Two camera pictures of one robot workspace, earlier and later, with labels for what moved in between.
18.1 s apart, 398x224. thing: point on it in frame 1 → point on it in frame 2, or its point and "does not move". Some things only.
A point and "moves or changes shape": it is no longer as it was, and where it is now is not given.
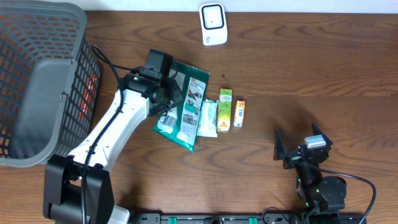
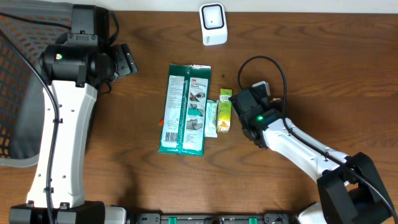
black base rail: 247,218 does not move
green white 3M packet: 180,123 moves or changes shape
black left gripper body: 173,95 → 125,63
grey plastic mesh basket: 50,81 does not move
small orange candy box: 239,113 moves or changes shape
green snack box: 224,110 does not move
